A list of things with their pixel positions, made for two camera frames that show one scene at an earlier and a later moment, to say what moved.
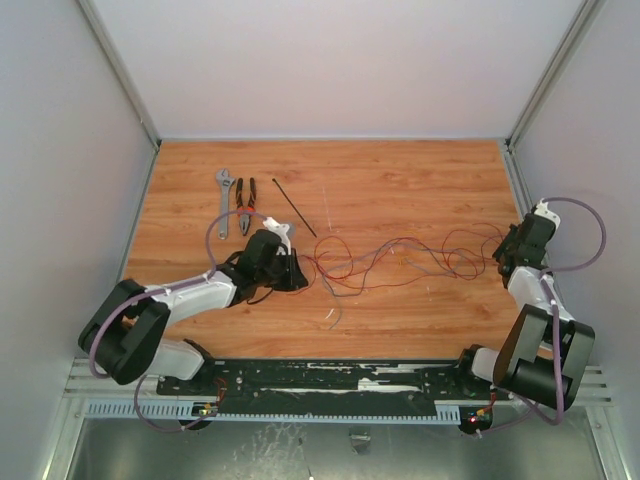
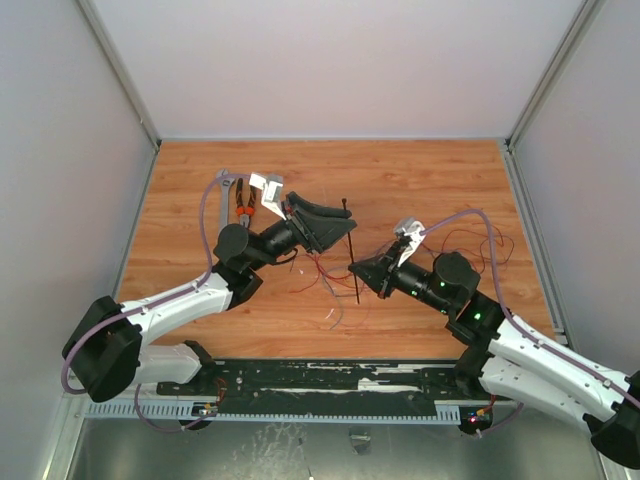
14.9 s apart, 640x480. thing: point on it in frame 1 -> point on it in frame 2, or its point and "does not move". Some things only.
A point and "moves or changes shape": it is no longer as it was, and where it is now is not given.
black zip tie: (292, 207) moves or changes shape
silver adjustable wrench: (225, 182) does not move
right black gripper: (507, 248) -> (390, 273)
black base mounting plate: (326, 382) does not move
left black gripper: (296, 279) -> (318, 233)
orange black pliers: (245, 219) does not move
